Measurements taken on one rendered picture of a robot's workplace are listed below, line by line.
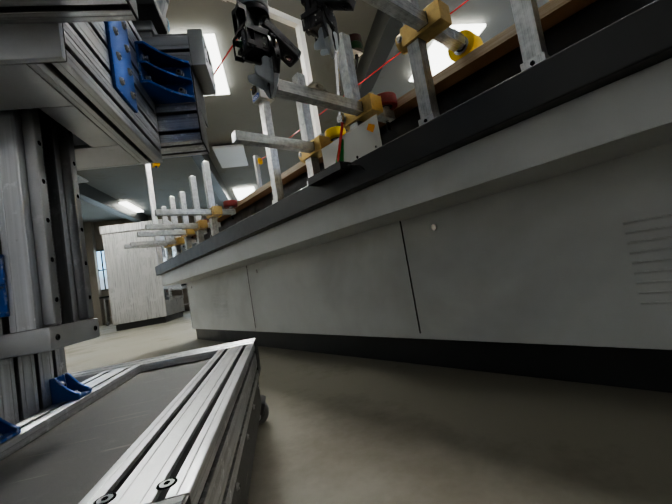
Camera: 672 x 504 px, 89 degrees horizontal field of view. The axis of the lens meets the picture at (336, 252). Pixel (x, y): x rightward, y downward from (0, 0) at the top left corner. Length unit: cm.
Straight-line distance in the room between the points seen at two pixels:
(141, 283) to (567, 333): 723
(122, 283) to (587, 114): 752
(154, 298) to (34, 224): 693
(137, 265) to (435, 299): 691
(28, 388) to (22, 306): 17
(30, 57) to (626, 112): 88
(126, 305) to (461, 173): 725
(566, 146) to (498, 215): 32
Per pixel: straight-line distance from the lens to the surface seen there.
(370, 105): 108
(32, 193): 68
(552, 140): 82
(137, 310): 767
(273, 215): 145
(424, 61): 101
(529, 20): 89
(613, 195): 99
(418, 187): 96
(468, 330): 116
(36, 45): 59
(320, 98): 100
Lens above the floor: 37
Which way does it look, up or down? 4 degrees up
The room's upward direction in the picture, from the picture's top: 9 degrees counter-clockwise
